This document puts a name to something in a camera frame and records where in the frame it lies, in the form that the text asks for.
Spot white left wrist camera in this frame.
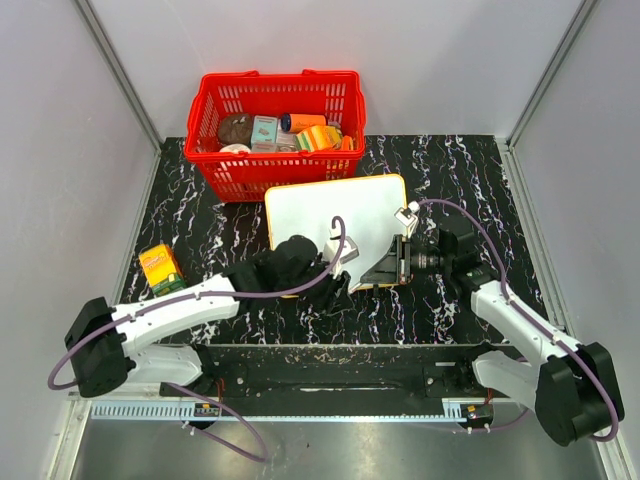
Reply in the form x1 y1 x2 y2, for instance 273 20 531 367
322 227 359 266

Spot red plastic shopping basket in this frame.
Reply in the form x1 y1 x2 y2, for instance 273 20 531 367
184 70 367 203

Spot grey cable duct rail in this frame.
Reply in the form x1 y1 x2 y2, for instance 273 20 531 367
90 392 493 425

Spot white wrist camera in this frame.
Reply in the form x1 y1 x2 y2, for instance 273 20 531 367
394 201 420 239
322 227 359 266

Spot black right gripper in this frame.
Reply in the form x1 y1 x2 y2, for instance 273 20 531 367
361 235 452 285

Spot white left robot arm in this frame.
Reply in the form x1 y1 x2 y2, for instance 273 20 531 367
61 235 358 398

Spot white round container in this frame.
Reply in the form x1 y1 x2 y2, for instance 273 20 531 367
219 143 251 155

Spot orange juice carton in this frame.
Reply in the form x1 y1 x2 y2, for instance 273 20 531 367
138 244 187 297

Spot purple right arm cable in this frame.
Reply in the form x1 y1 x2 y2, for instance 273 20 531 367
417 198 621 442

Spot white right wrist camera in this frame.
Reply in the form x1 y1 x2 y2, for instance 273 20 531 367
394 201 420 239

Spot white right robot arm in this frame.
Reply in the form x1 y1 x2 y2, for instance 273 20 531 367
361 227 624 446

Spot orange cylindrical can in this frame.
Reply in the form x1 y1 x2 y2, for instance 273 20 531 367
280 113 328 134

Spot pink small box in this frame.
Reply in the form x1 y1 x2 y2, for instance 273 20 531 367
251 142 297 154

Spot brown round bread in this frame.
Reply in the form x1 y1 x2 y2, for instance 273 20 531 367
217 113 254 146

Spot orange yellow snack box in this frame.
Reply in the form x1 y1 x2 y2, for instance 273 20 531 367
295 125 343 152

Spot teal small box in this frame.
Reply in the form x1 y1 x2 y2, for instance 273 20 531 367
250 115 279 145

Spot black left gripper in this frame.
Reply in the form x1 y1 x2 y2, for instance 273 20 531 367
279 253 354 315

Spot yellow framed whiteboard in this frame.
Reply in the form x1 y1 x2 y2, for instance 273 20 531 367
264 174 407 293

